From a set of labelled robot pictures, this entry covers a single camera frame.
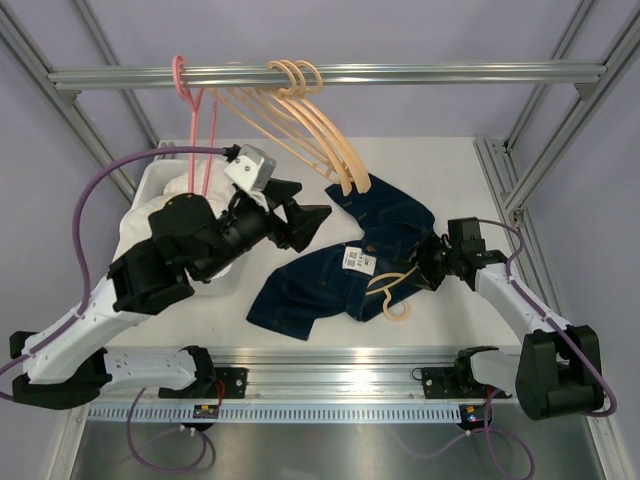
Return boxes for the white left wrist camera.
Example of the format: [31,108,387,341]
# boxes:
[224,145,276,193]

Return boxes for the white plastic basket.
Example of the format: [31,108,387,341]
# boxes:
[114,158,244,297]

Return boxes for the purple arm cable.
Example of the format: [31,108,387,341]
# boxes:
[0,145,236,401]
[479,219,619,416]

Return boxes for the aluminium hanging rail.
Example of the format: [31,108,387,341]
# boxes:
[63,60,607,90]

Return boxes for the dark navy skirt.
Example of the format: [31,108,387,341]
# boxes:
[246,175,435,341]

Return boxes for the white slotted cable duct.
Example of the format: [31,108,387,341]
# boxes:
[88,402,462,424]

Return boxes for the pink plastic hanger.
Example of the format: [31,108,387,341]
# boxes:
[171,54,221,196]

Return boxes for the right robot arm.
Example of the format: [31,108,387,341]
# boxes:
[412,217,614,420]

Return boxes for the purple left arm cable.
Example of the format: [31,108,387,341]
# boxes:
[0,145,236,401]

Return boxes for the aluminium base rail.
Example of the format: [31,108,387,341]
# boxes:
[62,346,519,408]

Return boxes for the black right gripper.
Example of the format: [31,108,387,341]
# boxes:
[393,229,461,291]

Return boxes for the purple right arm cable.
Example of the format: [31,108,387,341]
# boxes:
[479,219,619,416]

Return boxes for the aluminium frame strut right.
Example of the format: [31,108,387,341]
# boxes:
[502,1,639,213]

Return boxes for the aluminium frame strut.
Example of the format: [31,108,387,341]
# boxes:
[502,1,639,213]
[0,0,166,186]

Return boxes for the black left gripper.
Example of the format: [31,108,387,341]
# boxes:
[198,180,334,282]

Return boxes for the aluminium frame strut left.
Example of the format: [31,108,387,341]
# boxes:
[0,0,166,186]

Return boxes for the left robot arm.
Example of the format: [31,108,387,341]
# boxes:
[10,180,332,410]

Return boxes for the white pleated skirt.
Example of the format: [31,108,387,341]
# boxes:
[118,160,269,283]

